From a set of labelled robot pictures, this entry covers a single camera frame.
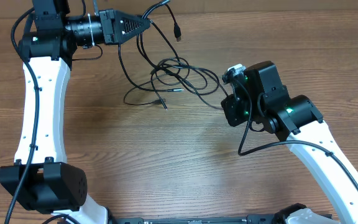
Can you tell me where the black USB cable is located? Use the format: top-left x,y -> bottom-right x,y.
117,0 -> 229,111
122,2 -> 223,106

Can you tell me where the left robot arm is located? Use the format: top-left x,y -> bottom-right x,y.
0,1 -> 150,223

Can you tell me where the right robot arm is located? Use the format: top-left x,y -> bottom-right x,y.
221,61 -> 358,223

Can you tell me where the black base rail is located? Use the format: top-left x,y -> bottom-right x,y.
108,214 -> 275,224

